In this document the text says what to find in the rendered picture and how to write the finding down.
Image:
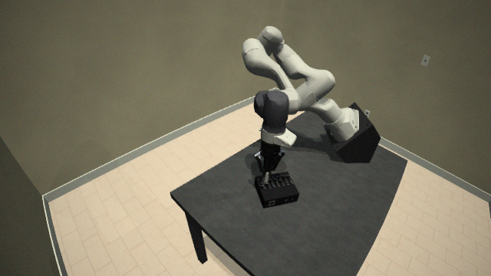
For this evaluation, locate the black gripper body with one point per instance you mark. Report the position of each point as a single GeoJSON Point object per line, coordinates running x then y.
{"type": "Point", "coordinates": [269, 147]}

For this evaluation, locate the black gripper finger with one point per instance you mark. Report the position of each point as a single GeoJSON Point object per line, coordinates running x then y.
{"type": "Point", "coordinates": [275, 163]}
{"type": "Point", "coordinates": [263, 169]}

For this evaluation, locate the dark grey lighting desk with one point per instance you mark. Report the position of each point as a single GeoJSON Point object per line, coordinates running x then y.
{"type": "Point", "coordinates": [279, 189]}

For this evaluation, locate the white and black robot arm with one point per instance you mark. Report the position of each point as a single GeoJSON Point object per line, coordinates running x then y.
{"type": "Point", "coordinates": [274, 107]}

